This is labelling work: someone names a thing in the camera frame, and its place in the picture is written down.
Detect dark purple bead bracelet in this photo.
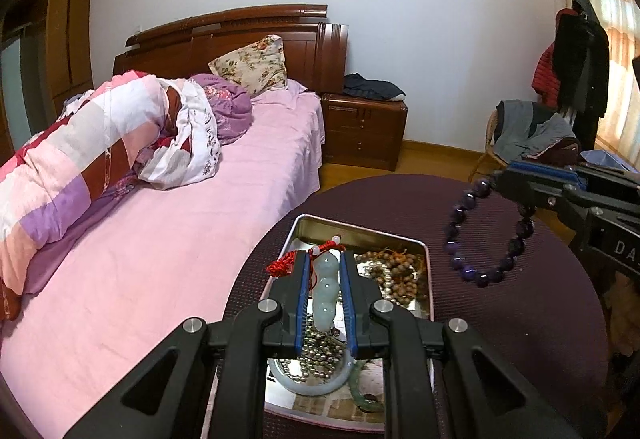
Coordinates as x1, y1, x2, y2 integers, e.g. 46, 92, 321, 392
442, 176, 536, 289

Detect wooden bead bracelet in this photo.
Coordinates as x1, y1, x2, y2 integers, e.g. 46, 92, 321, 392
360, 245, 429, 307

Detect jade gourd red cord pendant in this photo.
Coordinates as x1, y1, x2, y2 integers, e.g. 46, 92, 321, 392
266, 234, 345, 334

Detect grey clothes on chair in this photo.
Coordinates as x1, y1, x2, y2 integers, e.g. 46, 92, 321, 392
492, 99, 580, 167

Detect blue grid box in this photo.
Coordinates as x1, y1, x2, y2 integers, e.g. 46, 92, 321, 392
580, 149, 638, 174

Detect wicker chair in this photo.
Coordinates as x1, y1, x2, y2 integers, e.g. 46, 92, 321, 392
468, 109, 508, 184

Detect pale white jade bangle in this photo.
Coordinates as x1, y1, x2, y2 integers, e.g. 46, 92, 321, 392
268, 350, 356, 397

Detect dark purple dotted tablecloth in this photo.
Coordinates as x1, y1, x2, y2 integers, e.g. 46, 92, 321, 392
224, 175, 608, 438

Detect red puffer jacket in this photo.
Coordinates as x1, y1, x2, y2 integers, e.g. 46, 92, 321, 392
532, 44, 560, 109

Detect pink metal tin box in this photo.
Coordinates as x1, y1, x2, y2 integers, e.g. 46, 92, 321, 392
280, 214, 434, 435

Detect bed with pink sheet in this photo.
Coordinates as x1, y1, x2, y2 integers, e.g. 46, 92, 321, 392
1, 81, 324, 438

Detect hanging dark coats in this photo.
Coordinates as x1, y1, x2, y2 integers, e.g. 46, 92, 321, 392
552, 0, 610, 151

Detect wooden nightstand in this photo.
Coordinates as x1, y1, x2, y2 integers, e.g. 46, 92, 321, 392
321, 94, 408, 170

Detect dark folded clothes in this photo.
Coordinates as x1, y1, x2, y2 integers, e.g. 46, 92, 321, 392
343, 73, 406, 101

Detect patterned curtain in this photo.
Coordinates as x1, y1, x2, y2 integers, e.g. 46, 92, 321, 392
590, 0, 639, 167

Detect wooden headboard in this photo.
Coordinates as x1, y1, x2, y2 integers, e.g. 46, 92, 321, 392
113, 4, 348, 95

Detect purple blanket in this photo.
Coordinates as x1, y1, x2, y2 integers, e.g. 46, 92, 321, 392
191, 73, 253, 146

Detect patchwork pink quilt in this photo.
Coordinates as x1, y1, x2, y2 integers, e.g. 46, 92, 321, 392
1, 72, 220, 320

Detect floral pillow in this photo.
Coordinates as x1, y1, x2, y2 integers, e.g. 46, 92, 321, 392
208, 34, 288, 98

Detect wooden wardrobe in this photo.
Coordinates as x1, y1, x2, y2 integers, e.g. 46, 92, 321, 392
1, 0, 93, 162

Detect green jade bead bracelet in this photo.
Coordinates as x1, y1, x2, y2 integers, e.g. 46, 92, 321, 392
349, 357, 385, 414

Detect silver metallic bead necklace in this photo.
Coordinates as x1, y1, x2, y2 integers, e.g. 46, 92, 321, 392
278, 317, 347, 385

